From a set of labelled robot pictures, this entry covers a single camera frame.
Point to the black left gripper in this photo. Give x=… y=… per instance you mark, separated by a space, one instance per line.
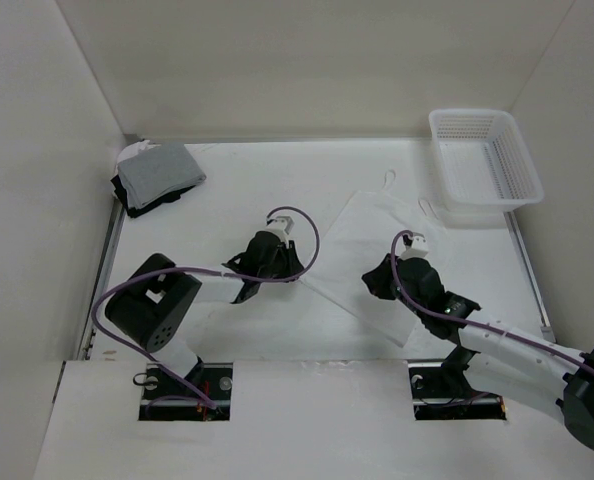
x=293 y=267

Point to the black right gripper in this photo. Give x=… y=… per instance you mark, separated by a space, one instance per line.
x=377 y=279

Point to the white tank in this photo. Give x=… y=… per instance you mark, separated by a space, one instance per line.
x=135 y=149
x=357 y=242

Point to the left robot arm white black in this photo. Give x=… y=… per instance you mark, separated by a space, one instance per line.
x=151 y=312

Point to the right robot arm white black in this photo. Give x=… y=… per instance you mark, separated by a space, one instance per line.
x=490 y=356

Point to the folded grey tank top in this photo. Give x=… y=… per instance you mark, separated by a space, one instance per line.
x=155 y=172

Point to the folded black tank top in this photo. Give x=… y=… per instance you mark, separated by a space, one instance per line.
x=133 y=212

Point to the folded white tank top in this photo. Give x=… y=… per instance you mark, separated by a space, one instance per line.
x=135 y=149

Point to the white plastic mesh basket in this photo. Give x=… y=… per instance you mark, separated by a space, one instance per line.
x=482 y=161

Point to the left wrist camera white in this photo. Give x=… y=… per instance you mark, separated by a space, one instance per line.
x=281 y=227

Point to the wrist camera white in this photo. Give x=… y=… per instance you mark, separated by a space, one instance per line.
x=281 y=227
x=415 y=246

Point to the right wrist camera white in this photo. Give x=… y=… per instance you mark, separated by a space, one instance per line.
x=415 y=246

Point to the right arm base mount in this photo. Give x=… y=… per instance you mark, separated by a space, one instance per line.
x=440 y=391

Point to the metal table edge rail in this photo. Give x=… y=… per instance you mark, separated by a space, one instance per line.
x=85 y=329

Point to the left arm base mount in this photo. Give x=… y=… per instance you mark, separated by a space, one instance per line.
x=164 y=399

